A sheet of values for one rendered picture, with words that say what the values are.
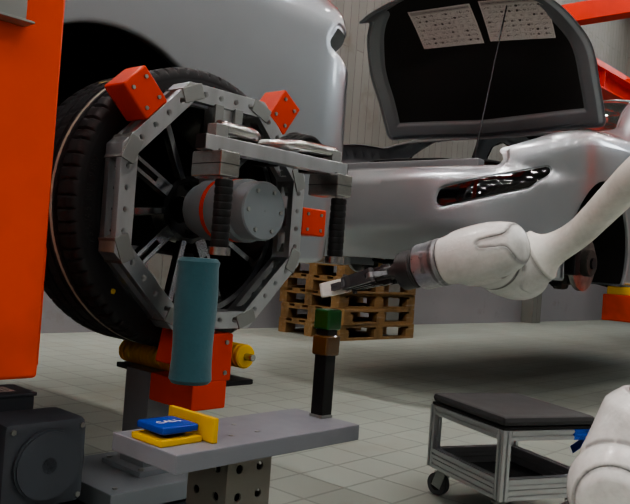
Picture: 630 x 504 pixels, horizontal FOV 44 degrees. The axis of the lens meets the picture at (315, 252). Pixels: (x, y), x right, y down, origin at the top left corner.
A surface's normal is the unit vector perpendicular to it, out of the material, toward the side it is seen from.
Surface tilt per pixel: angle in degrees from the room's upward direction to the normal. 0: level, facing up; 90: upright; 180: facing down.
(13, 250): 90
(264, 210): 90
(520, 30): 139
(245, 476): 90
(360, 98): 90
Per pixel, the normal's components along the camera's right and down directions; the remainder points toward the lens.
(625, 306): -0.67, -0.06
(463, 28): -0.48, 0.74
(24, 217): 0.73, 0.05
